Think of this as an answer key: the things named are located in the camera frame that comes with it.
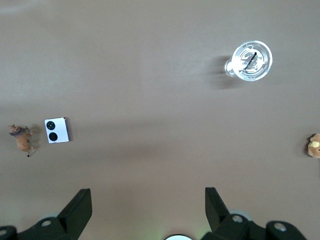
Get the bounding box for brown lion statue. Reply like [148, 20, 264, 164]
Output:
[8, 124, 36, 158]

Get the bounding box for black drinking straw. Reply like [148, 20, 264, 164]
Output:
[243, 51, 258, 71]

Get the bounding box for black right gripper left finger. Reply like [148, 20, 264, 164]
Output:
[0, 188, 93, 240]

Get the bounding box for clear plastic lidded cup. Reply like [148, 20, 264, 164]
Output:
[224, 40, 273, 83]

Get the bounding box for brown plush toy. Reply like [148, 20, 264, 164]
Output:
[306, 133, 320, 159]

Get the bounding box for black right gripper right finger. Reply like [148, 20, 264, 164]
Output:
[201, 186, 309, 240]

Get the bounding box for white flip phone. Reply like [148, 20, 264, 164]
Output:
[44, 116, 74, 144]

